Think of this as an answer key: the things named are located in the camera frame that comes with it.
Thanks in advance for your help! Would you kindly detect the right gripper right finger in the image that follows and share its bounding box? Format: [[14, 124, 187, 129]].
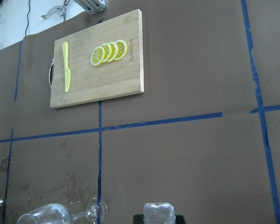
[[175, 215, 186, 224]]

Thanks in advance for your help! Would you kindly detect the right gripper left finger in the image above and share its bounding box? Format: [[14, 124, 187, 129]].
[[133, 214, 144, 224]]

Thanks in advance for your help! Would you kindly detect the clear wine glass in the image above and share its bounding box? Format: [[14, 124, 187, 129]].
[[17, 196, 108, 224]]

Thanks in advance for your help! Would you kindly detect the wooden cutting board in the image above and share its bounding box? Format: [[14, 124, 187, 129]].
[[50, 9, 144, 108]]

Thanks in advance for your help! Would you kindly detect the yellow plastic knife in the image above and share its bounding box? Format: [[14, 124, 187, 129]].
[[62, 42, 71, 93]]

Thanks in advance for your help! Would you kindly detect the aluminium frame post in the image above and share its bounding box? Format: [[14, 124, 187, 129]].
[[75, 0, 106, 15]]

